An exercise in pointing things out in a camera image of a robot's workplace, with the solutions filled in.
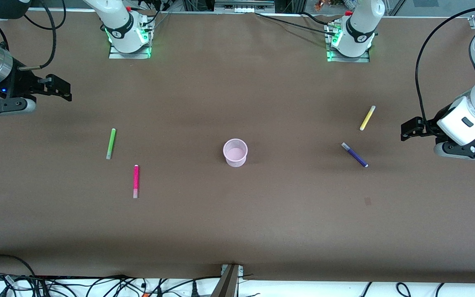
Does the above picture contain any purple marker pen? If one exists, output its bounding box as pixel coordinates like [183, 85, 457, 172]
[341, 142, 369, 168]

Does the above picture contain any yellow marker pen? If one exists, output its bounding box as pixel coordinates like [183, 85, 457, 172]
[359, 105, 376, 132]

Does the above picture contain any grey metal post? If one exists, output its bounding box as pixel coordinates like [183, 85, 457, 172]
[211, 264, 240, 297]

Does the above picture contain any long black table cable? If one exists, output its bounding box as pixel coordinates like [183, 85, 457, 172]
[255, 12, 331, 33]

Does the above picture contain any pink plastic cup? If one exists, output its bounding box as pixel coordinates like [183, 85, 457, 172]
[223, 139, 249, 167]

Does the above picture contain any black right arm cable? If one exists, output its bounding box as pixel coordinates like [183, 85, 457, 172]
[17, 0, 67, 71]

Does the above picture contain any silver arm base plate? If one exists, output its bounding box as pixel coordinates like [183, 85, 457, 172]
[327, 47, 371, 63]
[108, 45, 152, 59]

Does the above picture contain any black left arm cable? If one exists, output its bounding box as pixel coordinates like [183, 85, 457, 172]
[415, 5, 475, 127]

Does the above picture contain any silver post bracket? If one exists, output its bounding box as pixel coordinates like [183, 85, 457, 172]
[221, 264, 245, 276]

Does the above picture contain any black looped floor cable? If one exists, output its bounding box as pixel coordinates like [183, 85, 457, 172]
[0, 254, 37, 286]

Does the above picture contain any silver rail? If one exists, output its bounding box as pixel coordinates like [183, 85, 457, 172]
[214, 0, 276, 13]

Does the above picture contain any green marker pen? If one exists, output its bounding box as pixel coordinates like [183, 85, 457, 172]
[106, 128, 116, 160]

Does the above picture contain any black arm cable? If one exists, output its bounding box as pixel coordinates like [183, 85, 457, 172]
[415, 5, 475, 127]
[17, 0, 67, 71]

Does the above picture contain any short black table cable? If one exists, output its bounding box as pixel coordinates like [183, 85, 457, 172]
[302, 12, 331, 25]

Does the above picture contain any brown table mat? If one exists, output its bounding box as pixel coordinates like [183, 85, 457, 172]
[0, 10, 475, 285]

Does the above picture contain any black base cable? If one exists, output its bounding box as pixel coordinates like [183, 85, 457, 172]
[138, 0, 173, 30]

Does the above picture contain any orange background object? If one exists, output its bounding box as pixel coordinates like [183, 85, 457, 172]
[314, 0, 346, 11]

